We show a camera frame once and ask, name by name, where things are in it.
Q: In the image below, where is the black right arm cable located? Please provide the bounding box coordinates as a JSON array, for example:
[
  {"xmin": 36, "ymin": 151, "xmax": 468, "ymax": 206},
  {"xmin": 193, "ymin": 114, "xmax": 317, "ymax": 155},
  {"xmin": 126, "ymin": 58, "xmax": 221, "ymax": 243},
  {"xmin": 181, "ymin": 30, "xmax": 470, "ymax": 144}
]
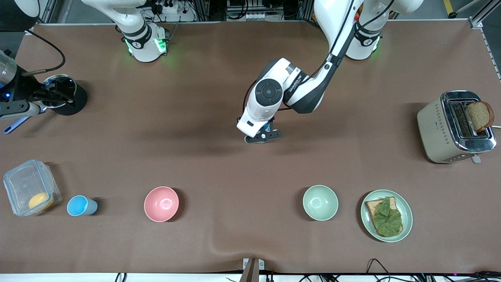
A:
[{"xmin": 23, "ymin": 29, "xmax": 66, "ymax": 76}]

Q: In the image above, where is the pale green bowl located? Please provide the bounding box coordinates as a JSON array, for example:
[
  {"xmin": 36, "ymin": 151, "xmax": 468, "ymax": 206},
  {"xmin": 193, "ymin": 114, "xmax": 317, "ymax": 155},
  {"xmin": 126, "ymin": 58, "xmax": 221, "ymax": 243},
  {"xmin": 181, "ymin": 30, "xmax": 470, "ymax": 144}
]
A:
[{"xmin": 303, "ymin": 185, "xmax": 339, "ymax": 221}]

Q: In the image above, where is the clear plastic container blue seal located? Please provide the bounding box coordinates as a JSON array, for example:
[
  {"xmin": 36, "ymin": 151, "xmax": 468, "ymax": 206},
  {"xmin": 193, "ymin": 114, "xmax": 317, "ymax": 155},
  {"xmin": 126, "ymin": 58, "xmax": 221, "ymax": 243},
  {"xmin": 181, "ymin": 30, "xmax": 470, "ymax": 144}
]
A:
[{"xmin": 3, "ymin": 159, "xmax": 62, "ymax": 217}]

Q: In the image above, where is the yellow round food piece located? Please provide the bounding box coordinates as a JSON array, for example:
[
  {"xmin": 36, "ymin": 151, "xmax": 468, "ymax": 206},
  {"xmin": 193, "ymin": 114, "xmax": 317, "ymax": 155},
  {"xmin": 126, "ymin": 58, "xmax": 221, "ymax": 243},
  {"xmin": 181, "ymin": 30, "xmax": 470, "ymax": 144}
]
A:
[{"xmin": 28, "ymin": 192, "xmax": 54, "ymax": 212}]

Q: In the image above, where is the beige chrome toaster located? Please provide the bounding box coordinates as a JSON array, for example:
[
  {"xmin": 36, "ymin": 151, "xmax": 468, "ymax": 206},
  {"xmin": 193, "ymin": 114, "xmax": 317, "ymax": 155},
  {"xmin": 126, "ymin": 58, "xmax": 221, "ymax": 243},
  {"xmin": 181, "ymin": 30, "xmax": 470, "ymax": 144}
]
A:
[{"xmin": 416, "ymin": 90, "xmax": 497, "ymax": 164}]

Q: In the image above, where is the pink bowl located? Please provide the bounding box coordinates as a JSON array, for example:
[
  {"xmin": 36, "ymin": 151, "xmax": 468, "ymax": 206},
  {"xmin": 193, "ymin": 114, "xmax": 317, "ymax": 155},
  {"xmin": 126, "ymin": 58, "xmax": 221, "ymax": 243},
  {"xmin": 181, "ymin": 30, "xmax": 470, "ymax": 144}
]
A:
[{"xmin": 144, "ymin": 186, "xmax": 180, "ymax": 222}]

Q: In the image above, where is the dark saucepan with blue handle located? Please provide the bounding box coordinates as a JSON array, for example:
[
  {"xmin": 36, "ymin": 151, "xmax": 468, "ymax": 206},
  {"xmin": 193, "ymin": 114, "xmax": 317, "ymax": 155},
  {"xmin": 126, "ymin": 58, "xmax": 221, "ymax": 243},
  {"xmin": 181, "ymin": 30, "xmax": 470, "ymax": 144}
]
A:
[{"xmin": 3, "ymin": 74, "xmax": 87, "ymax": 135}]

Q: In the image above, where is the pale green plate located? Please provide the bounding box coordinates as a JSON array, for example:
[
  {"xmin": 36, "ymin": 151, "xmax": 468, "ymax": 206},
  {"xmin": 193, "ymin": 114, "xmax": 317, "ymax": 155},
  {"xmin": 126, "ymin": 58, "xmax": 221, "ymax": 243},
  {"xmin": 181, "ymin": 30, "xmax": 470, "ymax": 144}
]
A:
[{"xmin": 360, "ymin": 190, "xmax": 413, "ymax": 243}]

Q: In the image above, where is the dark brown toast slice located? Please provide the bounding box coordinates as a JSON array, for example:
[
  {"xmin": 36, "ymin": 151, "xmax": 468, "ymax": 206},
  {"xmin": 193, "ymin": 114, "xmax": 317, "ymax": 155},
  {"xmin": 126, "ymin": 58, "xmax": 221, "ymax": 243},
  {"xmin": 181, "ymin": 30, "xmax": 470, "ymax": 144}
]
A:
[{"xmin": 467, "ymin": 101, "xmax": 495, "ymax": 132}]

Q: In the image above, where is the aluminium frame profile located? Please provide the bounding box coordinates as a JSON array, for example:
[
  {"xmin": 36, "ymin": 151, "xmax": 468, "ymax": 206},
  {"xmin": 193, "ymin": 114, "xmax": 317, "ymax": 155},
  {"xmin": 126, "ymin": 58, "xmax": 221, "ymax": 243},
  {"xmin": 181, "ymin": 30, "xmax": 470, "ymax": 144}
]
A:
[
  {"xmin": 24, "ymin": 0, "xmax": 59, "ymax": 36},
  {"xmin": 469, "ymin": 0, "xmax": 501, "ymax": 29}
]

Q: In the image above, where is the green lettuce leaf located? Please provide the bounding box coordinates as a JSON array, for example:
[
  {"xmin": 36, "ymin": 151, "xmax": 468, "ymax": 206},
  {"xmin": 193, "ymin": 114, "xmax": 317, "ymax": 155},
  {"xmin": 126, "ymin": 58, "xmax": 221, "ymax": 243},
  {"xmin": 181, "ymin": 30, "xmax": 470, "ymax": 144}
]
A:
[{"xmin": 373, "ymin": 197, "xmax": 403, "ymax": 237}]

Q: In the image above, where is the black looped cable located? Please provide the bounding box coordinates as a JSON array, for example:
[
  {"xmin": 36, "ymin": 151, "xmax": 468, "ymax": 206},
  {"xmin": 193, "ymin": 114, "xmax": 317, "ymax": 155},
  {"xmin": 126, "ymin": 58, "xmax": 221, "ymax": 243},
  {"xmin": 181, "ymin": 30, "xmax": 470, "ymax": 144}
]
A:
[{"xmin": 366, "ymin": 258, "xmax": 392, "ymax": 282}]

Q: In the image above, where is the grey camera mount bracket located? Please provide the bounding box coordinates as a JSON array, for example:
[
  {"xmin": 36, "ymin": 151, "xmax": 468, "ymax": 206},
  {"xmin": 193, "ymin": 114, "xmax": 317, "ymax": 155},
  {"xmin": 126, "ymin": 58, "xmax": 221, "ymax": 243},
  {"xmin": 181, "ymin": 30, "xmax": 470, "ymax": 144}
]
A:
[{"xmin": 242, "ymin": 258, "xmax": 265, "ymax": 282}]

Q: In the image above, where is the brown bread slice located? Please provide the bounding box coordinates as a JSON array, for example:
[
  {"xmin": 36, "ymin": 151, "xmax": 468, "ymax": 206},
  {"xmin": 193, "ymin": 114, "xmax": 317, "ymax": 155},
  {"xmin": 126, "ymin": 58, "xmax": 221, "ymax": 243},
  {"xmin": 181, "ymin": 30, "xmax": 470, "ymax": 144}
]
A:
[{"xmin": 365, "ymin": 197, "xmax": 404, "ymax": 237}]

